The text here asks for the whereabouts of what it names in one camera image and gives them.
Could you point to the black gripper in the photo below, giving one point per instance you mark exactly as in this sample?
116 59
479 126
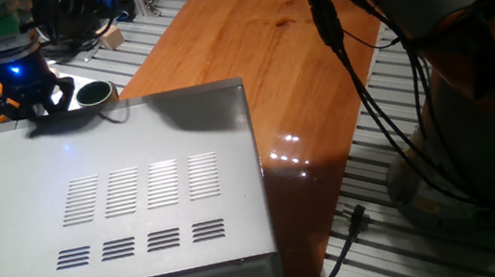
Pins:
20 73

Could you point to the silver microwave oven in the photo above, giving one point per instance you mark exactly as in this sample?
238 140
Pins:
92 204

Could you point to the printed white paper sheet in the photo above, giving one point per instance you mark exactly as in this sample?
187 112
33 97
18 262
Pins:
80 79

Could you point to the green mug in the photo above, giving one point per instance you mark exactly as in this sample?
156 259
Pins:
96 94

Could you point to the flat silver metal strip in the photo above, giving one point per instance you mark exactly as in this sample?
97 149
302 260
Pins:
87 55

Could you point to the small wooden block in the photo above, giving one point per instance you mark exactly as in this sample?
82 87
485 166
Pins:
111 37

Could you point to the large black round device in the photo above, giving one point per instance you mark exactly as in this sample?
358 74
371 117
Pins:
69 8

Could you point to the blue item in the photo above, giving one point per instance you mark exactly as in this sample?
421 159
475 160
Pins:
120 10

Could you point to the glossy wooden board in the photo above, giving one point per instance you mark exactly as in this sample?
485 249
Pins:
275 57

